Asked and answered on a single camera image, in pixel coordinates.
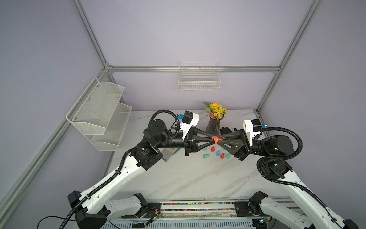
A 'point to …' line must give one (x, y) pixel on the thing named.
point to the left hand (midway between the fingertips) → (212, 143)
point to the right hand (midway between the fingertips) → (215, 142)
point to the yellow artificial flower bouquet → (215, 111)
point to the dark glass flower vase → (213, 127)
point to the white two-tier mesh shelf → (98, 114)
